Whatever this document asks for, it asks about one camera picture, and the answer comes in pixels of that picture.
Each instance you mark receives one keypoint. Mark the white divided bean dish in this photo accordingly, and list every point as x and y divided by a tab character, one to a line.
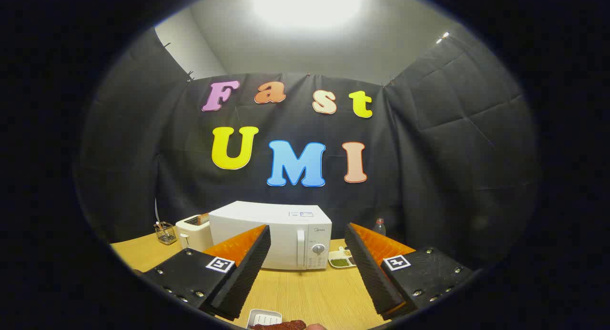
339	262

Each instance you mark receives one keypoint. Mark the clear plastic bottle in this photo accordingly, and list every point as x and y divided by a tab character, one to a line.
379	227

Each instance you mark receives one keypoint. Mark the small white ridged plate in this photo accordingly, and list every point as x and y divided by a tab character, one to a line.
264	315

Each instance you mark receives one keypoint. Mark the white toaster oven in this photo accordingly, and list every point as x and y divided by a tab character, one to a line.
286	234

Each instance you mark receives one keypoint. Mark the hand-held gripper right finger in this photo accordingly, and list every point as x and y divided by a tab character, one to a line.
369	273

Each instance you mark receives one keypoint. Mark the bread slice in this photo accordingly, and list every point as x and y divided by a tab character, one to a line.
203	218

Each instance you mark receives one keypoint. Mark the brown meat piece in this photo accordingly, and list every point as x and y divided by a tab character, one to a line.
281	325

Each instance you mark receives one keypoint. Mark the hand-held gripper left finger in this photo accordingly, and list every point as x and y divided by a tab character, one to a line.
248	273

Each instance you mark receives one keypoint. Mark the cream pop-up toaster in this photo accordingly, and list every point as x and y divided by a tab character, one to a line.
193	234

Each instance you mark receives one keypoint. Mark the ceiling light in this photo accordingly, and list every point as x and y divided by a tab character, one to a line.
307	4

